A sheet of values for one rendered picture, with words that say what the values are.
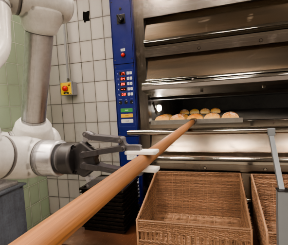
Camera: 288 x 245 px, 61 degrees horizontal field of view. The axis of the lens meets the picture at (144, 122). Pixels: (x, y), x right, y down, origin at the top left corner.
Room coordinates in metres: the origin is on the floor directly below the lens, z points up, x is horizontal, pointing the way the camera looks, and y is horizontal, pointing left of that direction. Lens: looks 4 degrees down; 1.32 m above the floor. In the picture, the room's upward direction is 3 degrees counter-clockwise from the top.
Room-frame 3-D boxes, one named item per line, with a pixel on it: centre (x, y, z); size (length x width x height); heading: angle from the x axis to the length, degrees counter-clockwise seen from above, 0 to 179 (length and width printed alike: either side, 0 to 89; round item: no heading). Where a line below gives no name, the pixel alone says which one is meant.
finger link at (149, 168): (0.52, 0.01, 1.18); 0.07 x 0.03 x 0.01; 72
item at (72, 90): (1.84, 0.55, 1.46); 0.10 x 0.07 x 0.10; 72
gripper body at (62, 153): (0.57, 0.16, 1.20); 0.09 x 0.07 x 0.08; 72
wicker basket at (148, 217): (1.35, -0.26, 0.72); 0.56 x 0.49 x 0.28; 74
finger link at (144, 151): (0.52, 0.01, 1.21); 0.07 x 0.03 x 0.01; 72
